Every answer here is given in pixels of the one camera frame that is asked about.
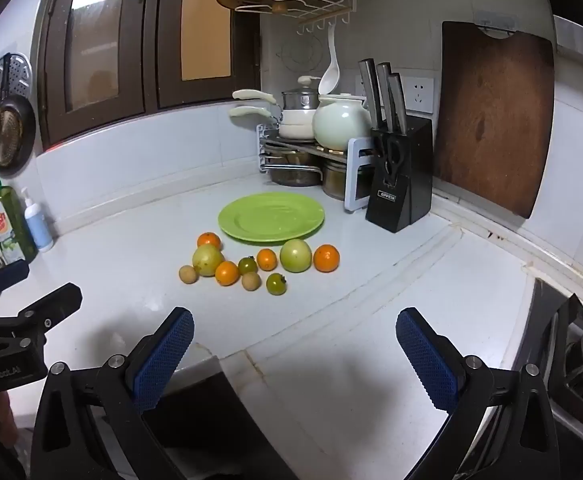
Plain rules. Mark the orange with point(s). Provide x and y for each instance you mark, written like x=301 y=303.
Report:
x=266 y=259
x=326 y=258
x=209 y=239
x=227 y=273

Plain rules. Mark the black kitchen scissors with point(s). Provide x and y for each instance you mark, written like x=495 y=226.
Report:
x=395 y=157

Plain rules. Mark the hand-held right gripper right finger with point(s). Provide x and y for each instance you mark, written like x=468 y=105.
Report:
x=426 y=365

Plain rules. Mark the large green fruit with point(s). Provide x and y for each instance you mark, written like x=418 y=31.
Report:
x=296 y=255

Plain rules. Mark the brown wooden cutting board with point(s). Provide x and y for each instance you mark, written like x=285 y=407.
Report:
x=494 y=120

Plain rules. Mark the tall steel pot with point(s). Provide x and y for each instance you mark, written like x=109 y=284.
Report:
x=334 y=180

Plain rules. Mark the brown framed window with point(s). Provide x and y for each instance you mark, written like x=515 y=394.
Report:
x=151 y=35

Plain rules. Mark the white ladle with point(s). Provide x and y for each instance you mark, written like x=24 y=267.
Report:
x=330 y=75

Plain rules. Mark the metal steamer plate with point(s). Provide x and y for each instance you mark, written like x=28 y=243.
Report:
x=19 y=72

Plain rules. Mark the steel pot with lid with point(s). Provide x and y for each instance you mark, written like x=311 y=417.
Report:
x=299 y=97

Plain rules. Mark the white and blue pump bottle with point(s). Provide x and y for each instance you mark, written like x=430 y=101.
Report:
x=39 y=227

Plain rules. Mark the grey kitchen rack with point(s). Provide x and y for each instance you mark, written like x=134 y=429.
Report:
x=356 y=180

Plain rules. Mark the black frying pan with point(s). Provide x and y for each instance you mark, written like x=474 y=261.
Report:
x=11 y=135

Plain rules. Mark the green plate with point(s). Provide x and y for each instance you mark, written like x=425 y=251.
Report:
x=271 y=220

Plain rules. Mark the small green tomato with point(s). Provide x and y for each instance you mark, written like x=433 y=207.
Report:
x=275 y=283
x=247 y=265

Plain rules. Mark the person's left hand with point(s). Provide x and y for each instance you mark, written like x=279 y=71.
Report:
x=1 y=412

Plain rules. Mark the white ceramic pot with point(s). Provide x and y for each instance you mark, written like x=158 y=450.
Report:
x=341 y=122

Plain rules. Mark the white wall socket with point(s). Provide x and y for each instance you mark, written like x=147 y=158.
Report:
x=359 y=90
x=420 y=94

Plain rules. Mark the black knife block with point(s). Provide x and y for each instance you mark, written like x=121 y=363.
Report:
x=401 y=200

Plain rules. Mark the small beige longan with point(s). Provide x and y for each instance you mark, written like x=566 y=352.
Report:
x=251 y=281
x=187 y=274

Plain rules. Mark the green dish soap bottle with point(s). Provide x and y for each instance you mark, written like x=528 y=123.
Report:
x=6 y=225

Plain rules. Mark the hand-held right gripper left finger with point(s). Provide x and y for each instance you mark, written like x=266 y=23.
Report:
x=164 y=360

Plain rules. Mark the wide steel pot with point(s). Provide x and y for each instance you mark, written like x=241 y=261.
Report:
x=291 y=172

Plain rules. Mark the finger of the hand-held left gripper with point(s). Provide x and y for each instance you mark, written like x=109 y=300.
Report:
x=4 y=276
x=51 y=304

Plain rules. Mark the large yellow-green fruit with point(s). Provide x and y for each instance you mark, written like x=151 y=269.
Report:
x=206 y=259

